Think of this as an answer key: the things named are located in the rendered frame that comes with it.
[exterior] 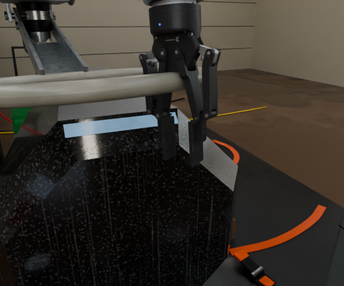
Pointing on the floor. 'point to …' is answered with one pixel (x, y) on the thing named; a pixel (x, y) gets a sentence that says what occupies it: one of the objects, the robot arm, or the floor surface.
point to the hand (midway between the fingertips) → (181, 141)
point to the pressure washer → (20, 113)
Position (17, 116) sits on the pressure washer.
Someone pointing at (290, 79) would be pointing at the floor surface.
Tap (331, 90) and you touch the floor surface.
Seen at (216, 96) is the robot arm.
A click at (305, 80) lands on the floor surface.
